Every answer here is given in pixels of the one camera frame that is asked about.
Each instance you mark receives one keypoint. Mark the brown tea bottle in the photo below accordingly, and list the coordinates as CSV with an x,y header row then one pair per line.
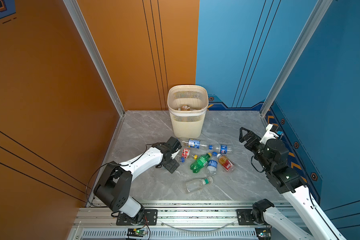
x,y
185,108

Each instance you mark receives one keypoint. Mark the clear Pepsi water bottle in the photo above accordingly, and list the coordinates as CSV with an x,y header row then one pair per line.
x,y
221,149

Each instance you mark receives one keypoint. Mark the left green circuit board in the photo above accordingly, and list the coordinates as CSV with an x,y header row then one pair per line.
x,y
137,234

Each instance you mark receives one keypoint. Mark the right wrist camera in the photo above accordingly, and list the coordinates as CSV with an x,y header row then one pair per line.
x,y
272,132

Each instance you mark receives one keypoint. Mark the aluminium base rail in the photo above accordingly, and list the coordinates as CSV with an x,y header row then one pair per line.
x,y
179,221

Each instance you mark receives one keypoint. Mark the green Sprite bottle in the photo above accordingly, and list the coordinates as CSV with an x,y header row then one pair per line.
x,y
200,163

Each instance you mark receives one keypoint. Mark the clear bottle blue yellow label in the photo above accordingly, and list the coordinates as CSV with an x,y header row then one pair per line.
x,y
194,143

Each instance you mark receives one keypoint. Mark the clear bottle green cap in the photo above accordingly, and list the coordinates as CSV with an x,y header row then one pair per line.
x,y
197,184

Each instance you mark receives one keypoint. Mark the small bottle red white label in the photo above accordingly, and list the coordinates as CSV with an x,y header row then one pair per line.
x,y
187,154

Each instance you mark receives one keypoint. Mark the bottle red yellow label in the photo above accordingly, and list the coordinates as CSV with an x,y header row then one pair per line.
x,y
226,163

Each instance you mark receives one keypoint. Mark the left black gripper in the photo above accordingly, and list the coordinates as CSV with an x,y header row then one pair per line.
x,y
174,164

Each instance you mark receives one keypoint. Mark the right aluminium corner post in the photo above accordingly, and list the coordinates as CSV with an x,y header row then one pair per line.
x,y
306,34

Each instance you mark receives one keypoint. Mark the cream slatted waste bin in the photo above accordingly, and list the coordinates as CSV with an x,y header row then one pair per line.
x,y
188,124

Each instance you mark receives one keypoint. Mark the right green circuit board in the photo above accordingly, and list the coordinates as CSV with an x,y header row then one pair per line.
x,y
264,233

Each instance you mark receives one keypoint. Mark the left aluminium corner post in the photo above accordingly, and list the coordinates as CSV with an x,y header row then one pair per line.
x,y
89,42

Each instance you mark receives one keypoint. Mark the green circuit board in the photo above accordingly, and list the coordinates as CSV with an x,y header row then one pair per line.
x,y
264,233
137,234

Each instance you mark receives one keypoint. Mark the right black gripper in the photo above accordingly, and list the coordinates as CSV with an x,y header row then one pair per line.
x,y
255,138

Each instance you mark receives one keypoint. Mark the aluminium corner post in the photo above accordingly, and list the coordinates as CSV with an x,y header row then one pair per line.
x,y
89,42
306,34

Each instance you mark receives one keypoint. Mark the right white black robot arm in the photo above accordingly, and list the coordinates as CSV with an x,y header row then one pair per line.
x,y
295,190

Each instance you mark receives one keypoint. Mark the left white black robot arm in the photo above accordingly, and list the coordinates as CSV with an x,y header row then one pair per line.
x,y
114,185

